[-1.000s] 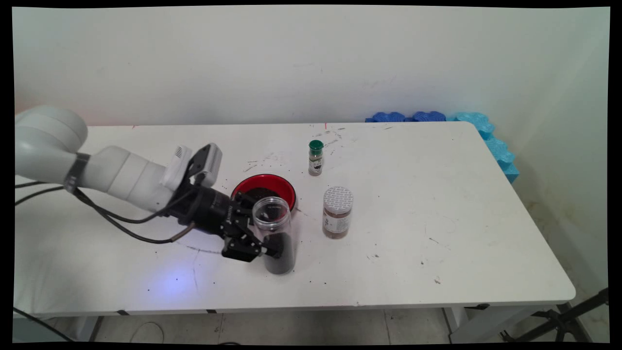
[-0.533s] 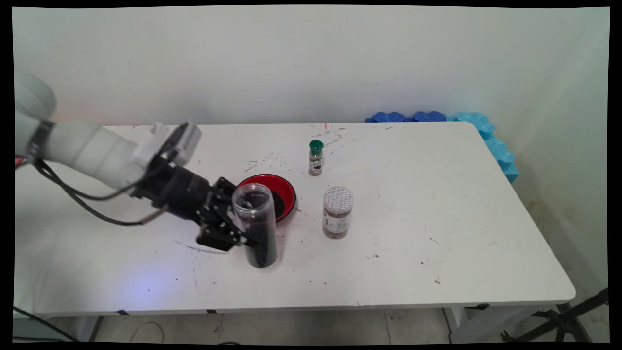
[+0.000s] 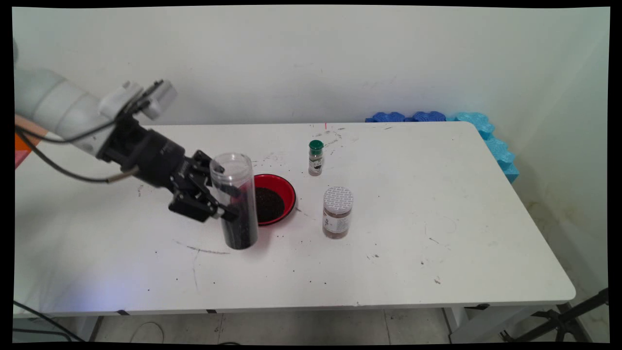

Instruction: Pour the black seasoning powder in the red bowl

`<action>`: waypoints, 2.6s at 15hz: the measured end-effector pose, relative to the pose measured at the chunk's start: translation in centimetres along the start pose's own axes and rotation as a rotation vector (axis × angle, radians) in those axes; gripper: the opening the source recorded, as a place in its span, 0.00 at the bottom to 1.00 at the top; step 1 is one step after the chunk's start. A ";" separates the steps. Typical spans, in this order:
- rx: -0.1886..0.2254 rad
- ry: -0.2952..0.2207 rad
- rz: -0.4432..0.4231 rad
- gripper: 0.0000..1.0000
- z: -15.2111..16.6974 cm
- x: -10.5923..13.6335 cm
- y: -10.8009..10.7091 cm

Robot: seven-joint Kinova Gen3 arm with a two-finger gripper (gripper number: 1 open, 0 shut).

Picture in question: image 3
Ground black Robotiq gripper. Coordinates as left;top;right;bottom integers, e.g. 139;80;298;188
96;117;240;223

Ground red bowl black rim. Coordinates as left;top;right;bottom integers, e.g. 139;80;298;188
253;174;296;227

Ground white table leg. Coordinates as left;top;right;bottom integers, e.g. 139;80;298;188
73;316;104;342
445;305;559;343

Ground light blue foam piece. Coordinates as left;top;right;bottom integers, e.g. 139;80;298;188
447;112;519;184

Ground black seeds pile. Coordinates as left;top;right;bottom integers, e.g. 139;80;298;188
255;187;285;222

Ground tall clear jar black seeds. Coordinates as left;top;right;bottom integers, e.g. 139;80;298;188
209;152;259;250

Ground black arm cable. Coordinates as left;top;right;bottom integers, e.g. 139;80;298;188
15;85;163;145

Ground orange and pink block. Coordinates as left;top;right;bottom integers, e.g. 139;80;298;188
15;114;49;169

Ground small spice bottle green cap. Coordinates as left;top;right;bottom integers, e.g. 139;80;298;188
308;140;325;176

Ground black tripod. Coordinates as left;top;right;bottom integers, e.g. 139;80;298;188
501;288;609;343

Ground black floor cable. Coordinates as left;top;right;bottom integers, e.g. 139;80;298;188
14;300;86;342

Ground brown spice jar white lid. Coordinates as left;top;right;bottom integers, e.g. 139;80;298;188
322;186;354;239

